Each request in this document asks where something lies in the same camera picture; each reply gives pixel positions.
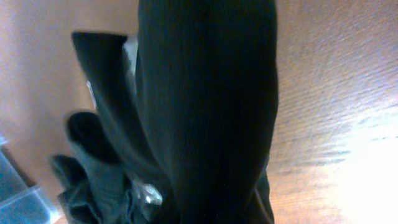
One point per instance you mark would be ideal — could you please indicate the black garment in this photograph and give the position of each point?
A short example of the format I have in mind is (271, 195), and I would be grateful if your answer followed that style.
(185, 113)

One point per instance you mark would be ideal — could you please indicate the clear plastic storage bin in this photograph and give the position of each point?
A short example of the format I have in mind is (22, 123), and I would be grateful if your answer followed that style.
(21, 204)

